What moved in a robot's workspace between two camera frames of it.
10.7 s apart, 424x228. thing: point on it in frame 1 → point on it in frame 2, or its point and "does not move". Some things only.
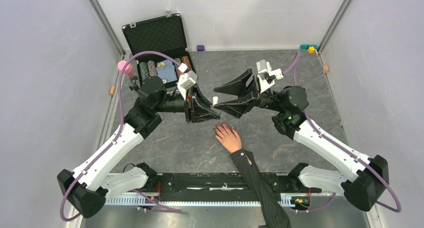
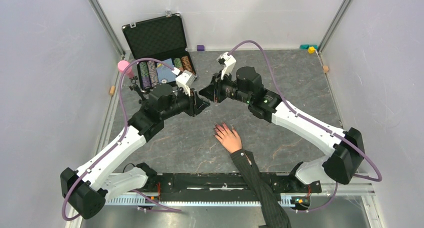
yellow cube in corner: x=311 y=49 does not move
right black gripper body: x=262 y=99 → x=220 y=88
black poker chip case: x=164 y=34 does not move
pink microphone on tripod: x=128 y=70 does not move
